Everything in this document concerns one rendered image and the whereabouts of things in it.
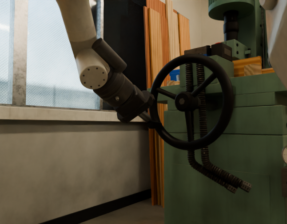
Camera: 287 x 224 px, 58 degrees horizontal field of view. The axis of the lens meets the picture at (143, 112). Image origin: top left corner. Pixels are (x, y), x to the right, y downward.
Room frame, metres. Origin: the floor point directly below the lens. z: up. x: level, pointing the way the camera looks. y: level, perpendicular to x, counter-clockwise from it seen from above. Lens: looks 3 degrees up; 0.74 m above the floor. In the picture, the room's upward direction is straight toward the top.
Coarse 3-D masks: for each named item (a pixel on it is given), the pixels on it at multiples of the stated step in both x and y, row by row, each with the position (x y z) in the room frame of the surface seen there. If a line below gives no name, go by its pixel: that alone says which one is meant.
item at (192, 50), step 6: (198, 48) 0.85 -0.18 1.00; (204, 48) 0.84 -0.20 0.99; (210, 48) 0.85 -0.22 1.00; (216, 48) 0.84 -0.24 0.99; (222, 48) 0.83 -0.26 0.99; (228, 48) 0.86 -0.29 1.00; (204, 54) 0.83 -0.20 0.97; (210, 54) 0.85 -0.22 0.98; (216, 54) 0.84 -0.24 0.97; (222, 54) 0.83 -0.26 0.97; (228, 54) 0.86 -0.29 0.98
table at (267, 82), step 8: (272, 72) 0.78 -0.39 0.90; (232, 80) 0.86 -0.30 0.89; (240, 80) 0.84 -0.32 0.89; (248, 80) 0.83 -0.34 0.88; (256, 80) 0.81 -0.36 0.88; (264, 80) 0.79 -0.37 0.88; (272, 80) 0.78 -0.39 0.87; (168, 88) 1.04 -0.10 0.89; (176, 88) 0.90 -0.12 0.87; (184, 88) 0.87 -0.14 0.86; (208, 88) 0.81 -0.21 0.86; (216, 88) 0.80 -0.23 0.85; (240, 88) 0.84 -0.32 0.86; (248, 88) 0.83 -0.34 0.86; (256, 88) 0.81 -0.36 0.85; (264, 88) 0.79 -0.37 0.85; (272, 88) 0.78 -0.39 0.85; (280, 88) 0.76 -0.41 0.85; (160, 96) 1.06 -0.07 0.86; (208, 96) 0.90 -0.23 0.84
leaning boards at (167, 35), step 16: (144, 16) 2.49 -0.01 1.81; (160, 16) 2.71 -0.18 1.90; (176, 16) 2.99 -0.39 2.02; (144, 32) 2.49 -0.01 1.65; (160, 32) 2.63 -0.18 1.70; (176, 32) 2.96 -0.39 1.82; (160, 48) 2.61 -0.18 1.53; (176, 48) 2.94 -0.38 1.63; (160, 64) 2.59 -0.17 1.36; (160, 112) 2.39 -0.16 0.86; (160, 144) 2.38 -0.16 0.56; (160, 160) 2.43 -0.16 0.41; (160, 176) 2.43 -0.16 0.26; (160, 192) 2.43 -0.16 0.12
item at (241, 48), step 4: (228, 40) 0.99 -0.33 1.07; (232, 40) 0.98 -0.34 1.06; (236, 40) 0.98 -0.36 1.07; (228, 44) 0.99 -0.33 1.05; (232, 44) 0.98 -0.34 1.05; (236, 44) 0.98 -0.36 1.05; (240, 44) 1.01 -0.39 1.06; (232, 48) 0.98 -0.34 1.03; (236, 48) 0.98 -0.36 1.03; (240, 48) 1.01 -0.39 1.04; (244, 48) 1.04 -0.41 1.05; (232, 52) 0.98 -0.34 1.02; (236, 52) 0.98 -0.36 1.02; (240, 52) 1.01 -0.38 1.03; (244, 52) 1.04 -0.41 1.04; (232, 56) 0.98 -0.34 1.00; (236, 56) 0.98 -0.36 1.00; (240, 56) 1.01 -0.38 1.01; (244, 56) 1.04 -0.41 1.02; (232, 60) 1.02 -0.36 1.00
